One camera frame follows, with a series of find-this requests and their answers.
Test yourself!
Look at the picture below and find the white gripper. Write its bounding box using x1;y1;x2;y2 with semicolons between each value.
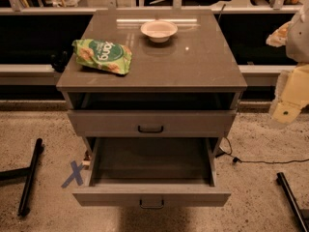
268;64;309;129

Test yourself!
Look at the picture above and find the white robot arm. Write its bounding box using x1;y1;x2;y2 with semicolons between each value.
267;4;309;128

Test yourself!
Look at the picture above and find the grey drawer cabinet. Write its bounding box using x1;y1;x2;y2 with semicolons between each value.
57;10;246;150

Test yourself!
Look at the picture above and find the open lower grey drawer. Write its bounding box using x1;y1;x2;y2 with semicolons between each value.
73;138;230;209

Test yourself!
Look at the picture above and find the upper grey drawer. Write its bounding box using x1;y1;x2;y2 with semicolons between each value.
69;110;236;137

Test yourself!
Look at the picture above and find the black stand leg right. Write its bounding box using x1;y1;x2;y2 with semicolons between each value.
277;172;309;232

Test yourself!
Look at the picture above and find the black stand leg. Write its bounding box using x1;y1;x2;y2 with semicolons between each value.
0;138;44;217
277;172;309;232

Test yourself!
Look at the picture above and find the white bowl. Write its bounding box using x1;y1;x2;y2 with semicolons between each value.
141;20;178;44

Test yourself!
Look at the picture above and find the green snack bag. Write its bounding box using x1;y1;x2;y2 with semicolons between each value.
72;39;132;75

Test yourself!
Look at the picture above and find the blue tape cross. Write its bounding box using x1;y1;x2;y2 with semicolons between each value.
61;160;83;189

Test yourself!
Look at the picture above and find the black clamp object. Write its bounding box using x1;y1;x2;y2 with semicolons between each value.
51;51;68;73

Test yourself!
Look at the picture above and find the black stand leg left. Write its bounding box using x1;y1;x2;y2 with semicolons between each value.
0;138;44;217

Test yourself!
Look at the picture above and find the black floor cable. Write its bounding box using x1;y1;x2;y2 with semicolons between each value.
215;136;309;165

